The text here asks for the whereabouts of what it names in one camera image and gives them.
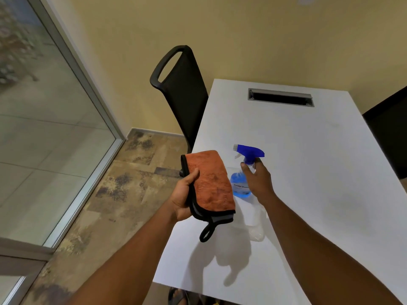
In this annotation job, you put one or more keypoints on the person's right hand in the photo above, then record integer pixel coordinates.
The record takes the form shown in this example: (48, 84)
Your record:
(260, 182)

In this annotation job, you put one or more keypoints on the person's left hand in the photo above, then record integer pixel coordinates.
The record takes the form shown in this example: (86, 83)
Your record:
(178, 200)

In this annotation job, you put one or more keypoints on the person's right thumb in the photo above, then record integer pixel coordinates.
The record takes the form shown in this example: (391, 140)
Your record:
(245, 170)

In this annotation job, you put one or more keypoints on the person's left thumb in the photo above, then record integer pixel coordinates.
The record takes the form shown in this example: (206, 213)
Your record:
(190, 178)

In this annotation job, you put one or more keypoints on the clear spray bottle blue trigger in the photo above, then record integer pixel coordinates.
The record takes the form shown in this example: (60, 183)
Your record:
(239, 184)

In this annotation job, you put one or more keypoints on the orange microfiber cloth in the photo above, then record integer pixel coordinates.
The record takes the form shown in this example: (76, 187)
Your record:
(210, 181)

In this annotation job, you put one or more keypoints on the person's left forearm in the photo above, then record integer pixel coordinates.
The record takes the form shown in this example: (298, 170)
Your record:
(127, 263)

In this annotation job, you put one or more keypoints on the person's right forearm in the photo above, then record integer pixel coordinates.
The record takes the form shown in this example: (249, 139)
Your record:
(318, 257)

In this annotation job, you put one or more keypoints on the person's sandal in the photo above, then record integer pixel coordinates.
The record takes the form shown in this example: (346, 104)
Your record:
(178, 297)

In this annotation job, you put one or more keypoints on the glass door with metal frame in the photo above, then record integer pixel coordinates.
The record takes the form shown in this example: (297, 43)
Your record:
(47, 123)

